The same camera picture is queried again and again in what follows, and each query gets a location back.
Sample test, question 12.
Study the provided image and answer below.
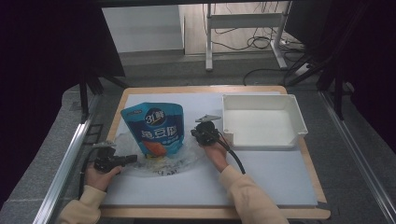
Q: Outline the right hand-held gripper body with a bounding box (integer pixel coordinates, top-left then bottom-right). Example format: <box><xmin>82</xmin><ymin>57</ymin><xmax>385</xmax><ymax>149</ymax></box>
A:
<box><xmin>194</xmin><ymin>114</ymin><xmax>222</xmax><ymax>147</ymax></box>

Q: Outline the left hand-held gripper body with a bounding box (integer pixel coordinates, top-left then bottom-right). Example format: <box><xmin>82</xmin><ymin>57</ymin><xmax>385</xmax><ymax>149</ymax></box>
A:
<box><xmin>92</xmin><ymin>141</ymin><xmax>126</xmax><ymax>175</ymax></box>

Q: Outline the clear printed plastic bag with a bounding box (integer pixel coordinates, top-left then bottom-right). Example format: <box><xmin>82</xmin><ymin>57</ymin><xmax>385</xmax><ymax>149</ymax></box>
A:
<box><xmin>113</xmin><ymin>130</ymin><xmax>207</xmax><ymax>178</ymax></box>

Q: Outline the blue snack pouch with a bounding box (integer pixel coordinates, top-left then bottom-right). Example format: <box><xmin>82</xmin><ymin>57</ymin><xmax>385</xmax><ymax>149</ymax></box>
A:
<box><xmin>120</xmin><ymin>102</ymin><xmax>185</xmax><ymax>159</ymax></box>

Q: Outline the person's left hand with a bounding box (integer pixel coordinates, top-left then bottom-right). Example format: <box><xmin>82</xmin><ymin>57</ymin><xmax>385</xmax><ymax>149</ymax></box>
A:
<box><xmin>85</xmin><ymin>161</ymin><xmax>124</xmax><ymax>192</ymax></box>

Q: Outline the person's right hand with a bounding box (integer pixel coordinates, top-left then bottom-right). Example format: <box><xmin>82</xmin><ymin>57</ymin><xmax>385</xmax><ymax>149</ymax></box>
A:
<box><xmin>202</xmin><ymin>141</ymin><xmax>231</xmax><ymax>174</ymax></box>

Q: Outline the white plastic bin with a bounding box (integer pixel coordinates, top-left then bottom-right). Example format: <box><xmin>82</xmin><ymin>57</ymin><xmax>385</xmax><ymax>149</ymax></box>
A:
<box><xmin>221</xmin><ymin>93</ymin><xmax>309</xmax><ymax>148</ymax></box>

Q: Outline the white foam mat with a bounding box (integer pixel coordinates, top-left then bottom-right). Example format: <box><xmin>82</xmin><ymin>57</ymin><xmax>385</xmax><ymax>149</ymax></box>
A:
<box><xmin>102</xmin><ymin>91</ymin><xmax>318</xmax><ymax>208</ymax></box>

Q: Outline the black stand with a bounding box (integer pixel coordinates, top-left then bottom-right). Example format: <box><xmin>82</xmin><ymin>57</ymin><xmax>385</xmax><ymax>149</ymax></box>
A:
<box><xmin>78</xmin><ymin>69</ymin><xmax>129</xmax><ymax>124</ymax></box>

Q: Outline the wooden board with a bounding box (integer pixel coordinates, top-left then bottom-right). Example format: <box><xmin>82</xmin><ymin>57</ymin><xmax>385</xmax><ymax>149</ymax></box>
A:
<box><xmin>99</xmin><ymin>85</ymin><xmax>332</xmax><ymax>220</ymax></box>

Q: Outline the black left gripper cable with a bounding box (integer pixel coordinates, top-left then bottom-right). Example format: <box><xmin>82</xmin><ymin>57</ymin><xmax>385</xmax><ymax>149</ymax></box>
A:
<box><xmin>78</xmin><ymin>147</ymin><xmax>100</xmax><ymax>200</ymax></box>

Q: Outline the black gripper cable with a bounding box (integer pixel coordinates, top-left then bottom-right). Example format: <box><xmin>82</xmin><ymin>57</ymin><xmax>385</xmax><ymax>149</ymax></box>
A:
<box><xmin>217</xmin><ymin>131</ymin><xmax>247</xmax><ymax>175</ymax></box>
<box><xmin>78</xmin><ymin>147</ymin><xmax>100</xmax><ymax>200</ymax></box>

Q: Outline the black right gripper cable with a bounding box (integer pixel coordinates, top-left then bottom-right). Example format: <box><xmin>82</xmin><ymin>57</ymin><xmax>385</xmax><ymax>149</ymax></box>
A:
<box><xmin>217</xmin><ymin>131</ymin><xmax>247</xmax><ymax>175</ymax></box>

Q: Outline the aluminium rail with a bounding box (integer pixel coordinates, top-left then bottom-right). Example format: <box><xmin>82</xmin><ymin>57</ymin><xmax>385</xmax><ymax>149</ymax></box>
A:
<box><xmin>32</xmin><ymin>114</ymin><xmax>101</xmax><ymax>224</ymax></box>
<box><xmin>318</xmin><ymin>90</ymin><xmax>396</xmax><ymax>224</ymax></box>

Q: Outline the black floor cable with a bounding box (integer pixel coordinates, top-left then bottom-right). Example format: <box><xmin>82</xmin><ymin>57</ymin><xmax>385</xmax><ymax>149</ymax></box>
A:
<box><xmin>242</xmin><ymin>67</ymin><xmax>292</xmax><ymax>87</ymax></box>

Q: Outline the tangle of black floor cables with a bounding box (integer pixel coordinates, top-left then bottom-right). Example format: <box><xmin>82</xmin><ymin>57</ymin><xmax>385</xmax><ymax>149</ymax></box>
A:
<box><xmin>202</xmin><ymin>1</ymin><xmax>307</xmax><ymax>53</ymax></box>

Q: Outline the white metal desk frame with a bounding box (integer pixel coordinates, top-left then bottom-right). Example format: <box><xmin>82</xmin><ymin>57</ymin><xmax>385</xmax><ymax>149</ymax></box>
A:
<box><xmin>205</xmin><ymin>1</ymin><xmax>290</xmax><ymax>72</ymax></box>

